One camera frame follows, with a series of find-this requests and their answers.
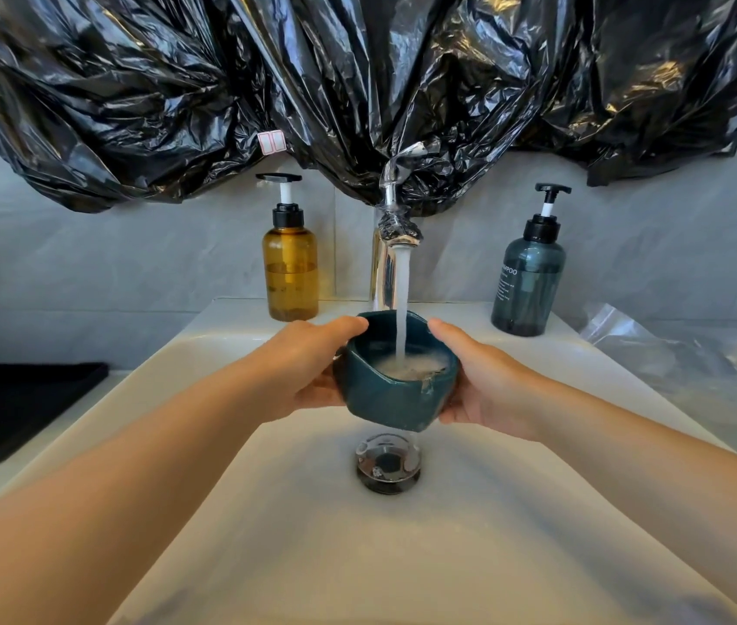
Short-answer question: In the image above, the white sink basin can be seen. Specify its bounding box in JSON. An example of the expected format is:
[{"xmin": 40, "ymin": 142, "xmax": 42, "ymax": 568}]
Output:
[{"xmin": 0, "ymin": 298, "xmax": 737, "ymax": 625}]

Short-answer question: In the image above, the clear plastic bag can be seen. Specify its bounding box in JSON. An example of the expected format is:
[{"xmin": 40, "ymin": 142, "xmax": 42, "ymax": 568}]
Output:
[{"xmin": 578, "ymin": 303, "xmax": 737, "ymax": 450}]

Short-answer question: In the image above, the amber pump bottle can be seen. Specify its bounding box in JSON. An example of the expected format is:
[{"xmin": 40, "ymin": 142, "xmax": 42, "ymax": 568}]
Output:
[{"xmin": 255, "ymin": 173, "xmax": 320, "ymax": 322}]

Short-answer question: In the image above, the person's left forearm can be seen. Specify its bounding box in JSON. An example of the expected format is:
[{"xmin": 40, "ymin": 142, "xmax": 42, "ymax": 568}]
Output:
[{"xmin": 0, "ymin": 355, "xmax": 276, "ymax": 625}]

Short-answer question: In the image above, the person's right hand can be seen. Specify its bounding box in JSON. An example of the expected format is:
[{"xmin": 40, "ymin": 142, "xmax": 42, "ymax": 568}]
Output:
[{"xmin": 427, "ymin": 319, "xmax": 546, "ymax": 442}]

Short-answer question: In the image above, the black plastic sheet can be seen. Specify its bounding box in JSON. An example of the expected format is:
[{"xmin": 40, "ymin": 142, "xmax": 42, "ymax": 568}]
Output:
[{"xmin": 0, "ymin": 0, "xmax": 737, "ymax": 217}]

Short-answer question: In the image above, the dark green pump bottle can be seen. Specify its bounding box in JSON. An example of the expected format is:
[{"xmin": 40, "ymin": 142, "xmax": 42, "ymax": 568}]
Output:
[{"xmin": 491, "ymin": 182, "xmax": 572, "ymax": 338}]

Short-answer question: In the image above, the chrome sink drain stopper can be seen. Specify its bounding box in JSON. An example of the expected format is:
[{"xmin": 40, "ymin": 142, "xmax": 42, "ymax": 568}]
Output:
[{"xmin": 354, "ymin": 433, "xmax": 423, "ymax": 496}]

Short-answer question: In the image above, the chrome faucet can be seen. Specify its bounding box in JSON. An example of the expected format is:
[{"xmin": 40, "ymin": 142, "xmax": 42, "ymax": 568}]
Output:
[{"xmin": 368, "ymin": 141, "xmax": 428, "ymax": 312}]

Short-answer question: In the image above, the person's right forearm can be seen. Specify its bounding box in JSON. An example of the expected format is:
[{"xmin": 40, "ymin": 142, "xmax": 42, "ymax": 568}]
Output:
[{"xmin": 535, "ymin": 371, "xmax": 737, "ymax": 615}]

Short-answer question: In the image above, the black tray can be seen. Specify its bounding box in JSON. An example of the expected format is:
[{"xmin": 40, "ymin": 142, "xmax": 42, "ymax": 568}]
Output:
[{"xmin": 0, "ymin": 362, "xmax": 110, "ymax": 465}]

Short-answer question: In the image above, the person's left hand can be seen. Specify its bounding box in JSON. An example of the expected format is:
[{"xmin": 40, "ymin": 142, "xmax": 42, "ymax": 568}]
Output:
[{"xmin": 252, "ymin": 315, "xmax": 370, "ymax": 424}]

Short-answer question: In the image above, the dark teal ceramic cup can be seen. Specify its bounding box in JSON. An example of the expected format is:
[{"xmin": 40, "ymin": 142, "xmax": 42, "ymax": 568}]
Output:
[{"xmin": 332, "ymin": 310, "xmax": 460, "ymax": 433}]

